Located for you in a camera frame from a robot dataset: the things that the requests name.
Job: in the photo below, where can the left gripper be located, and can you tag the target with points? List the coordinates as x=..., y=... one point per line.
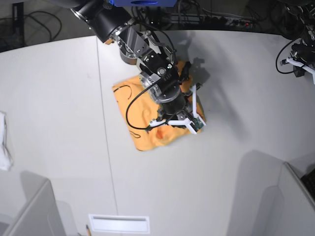
x=302, y=53

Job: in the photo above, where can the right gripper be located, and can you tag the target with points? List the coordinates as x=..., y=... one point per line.
x=174, y=107

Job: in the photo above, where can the orange T-shirt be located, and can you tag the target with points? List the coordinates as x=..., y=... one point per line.
x=140, y=113

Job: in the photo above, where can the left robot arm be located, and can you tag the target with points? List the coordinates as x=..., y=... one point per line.
x=299, y=25

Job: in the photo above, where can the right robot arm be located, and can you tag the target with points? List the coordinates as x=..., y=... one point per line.
x=159, y=74

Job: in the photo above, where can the black keyboard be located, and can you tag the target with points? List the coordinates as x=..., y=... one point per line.
x=308, y=181

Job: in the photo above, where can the grey partition right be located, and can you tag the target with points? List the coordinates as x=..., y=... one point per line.
x=287, y=209

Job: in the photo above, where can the grey partition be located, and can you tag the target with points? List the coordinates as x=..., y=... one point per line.
x=287, y=209
x=39, y=216

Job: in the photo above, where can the white paper label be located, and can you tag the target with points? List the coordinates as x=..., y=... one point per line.
x=120, y=224

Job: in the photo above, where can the blue grey box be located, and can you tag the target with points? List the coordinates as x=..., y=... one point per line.
x=149, y=3

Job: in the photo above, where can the pencil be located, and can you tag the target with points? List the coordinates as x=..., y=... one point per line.
x=88, y=231

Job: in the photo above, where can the grey partition left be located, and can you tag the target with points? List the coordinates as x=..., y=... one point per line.
x=39, y=216

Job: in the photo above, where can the white cloth at left edge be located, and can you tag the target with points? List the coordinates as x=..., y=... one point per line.
x=6, y=161

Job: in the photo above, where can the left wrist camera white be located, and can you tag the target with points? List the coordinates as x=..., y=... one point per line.
x=307, y=68

